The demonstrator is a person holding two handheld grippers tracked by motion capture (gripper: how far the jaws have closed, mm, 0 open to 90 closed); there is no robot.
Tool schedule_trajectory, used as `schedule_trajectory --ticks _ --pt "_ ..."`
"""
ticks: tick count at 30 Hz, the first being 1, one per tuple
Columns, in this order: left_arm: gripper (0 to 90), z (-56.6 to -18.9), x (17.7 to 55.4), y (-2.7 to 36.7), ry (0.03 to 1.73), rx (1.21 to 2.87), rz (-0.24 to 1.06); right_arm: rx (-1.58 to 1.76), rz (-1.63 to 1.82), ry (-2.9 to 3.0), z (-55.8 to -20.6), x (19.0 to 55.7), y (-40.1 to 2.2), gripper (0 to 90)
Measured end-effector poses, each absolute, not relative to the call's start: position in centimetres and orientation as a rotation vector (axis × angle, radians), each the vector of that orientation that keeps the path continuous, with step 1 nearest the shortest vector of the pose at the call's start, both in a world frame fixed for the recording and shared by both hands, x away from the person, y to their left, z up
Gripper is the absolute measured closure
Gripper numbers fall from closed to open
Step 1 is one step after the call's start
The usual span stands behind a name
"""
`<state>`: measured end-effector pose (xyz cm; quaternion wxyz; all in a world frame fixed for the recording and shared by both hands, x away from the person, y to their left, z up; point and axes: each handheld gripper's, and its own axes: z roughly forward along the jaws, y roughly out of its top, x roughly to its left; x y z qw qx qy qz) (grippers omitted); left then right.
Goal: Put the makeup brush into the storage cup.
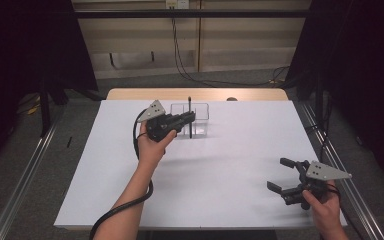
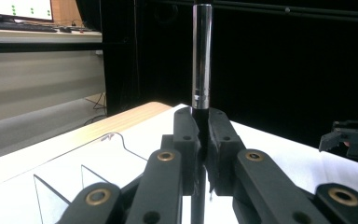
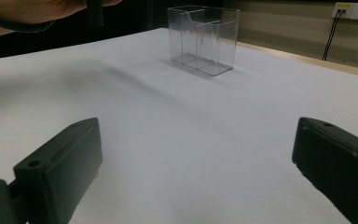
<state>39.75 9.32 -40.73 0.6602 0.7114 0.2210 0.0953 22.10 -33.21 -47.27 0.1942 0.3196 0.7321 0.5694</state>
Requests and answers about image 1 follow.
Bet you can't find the black power cable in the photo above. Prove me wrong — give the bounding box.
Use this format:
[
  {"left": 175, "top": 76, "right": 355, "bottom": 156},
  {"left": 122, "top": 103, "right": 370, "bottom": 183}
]
[{"left": 170, "top": 7, "right": 292, "bottom": 88}]

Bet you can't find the person's left hand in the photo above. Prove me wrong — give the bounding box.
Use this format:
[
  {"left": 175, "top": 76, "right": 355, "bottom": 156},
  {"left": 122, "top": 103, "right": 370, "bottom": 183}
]
[{"left": 136, "top": 121, "right": 178, "bottom": 165}]

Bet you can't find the black curtain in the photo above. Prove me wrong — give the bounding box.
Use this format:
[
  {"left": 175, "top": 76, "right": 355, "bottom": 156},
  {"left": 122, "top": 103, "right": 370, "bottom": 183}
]
[
  {"left": 285, "top": 0, "right": 384, "bottom": 193},
  {"left": 0, "top": 0, "right": 98, "bottom": 174}
]

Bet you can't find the white table cover sheet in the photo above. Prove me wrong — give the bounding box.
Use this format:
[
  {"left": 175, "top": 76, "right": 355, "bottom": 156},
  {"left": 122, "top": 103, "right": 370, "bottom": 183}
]
[{"left": 53, "top": 99, "right": 348, "bottom": 231}]

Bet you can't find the black metal stand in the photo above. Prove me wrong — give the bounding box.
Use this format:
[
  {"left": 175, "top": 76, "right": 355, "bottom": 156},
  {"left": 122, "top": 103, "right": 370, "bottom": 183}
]
[{"left": 39, "top": 78, "right": 52, "bottom": 138}]

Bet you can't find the yellow cable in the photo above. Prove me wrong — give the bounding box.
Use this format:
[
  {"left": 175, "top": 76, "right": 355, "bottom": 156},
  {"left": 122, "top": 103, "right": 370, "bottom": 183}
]
[{"left": 25, "top": 103, "right": 42, "bottom": 116}]

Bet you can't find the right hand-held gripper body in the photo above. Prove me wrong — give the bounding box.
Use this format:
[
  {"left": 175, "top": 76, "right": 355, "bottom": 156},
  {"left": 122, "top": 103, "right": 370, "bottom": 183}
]
[{"left": 281, "top": 160, "right": 353, "bottom": 211}]

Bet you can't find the person's right hand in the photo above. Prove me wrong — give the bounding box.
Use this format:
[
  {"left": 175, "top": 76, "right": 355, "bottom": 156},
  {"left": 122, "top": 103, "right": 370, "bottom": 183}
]
[{"left": 301, "top": 181, "right": 345, "bottom": 233}]

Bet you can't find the black makeup brush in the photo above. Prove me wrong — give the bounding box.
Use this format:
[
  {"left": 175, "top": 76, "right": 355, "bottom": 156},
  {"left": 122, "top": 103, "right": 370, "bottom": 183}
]
[{"left": 187, "top": 96, "right": 194, "bottom": 140}]

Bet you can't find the thick black gripper cable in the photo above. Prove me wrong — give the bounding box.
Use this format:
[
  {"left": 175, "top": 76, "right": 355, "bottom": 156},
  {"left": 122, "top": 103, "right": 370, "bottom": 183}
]
[{"left": 88, "top": 108, "right": 155, "bottom": 240}]

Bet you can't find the white wall outlet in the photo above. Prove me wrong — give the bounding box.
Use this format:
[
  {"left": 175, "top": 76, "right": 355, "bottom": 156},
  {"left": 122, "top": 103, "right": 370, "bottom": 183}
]
[{"left": 165, "top": 0, "right": 191, "bottom": 10}]

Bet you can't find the long counter shelf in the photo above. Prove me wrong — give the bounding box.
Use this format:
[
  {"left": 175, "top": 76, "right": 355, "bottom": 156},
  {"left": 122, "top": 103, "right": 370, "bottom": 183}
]
[{"left": 74, "top": 8, "right": 312, "bottom": 20}]

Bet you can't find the metal floor rail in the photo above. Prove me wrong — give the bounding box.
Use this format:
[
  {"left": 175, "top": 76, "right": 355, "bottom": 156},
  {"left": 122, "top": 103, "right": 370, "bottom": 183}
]
[
  {"left": 0, "top": 108, "right": 66, "bottom": 240},
  {"left": 295, "top": 99, "right": 384, "bottom": 240}
]

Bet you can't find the clear acrylic organizer box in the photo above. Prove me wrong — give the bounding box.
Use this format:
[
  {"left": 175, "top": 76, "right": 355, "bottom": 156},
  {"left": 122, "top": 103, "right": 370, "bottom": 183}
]
[{"left": 169, "top": 102, "right": 211, "bottom": 139}]

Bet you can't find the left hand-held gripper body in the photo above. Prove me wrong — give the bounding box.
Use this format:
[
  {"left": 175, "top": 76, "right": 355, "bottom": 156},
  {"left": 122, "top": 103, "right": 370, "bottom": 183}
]
[{"left": 136, "top": 99, "right": 175, "bottom": 143}]

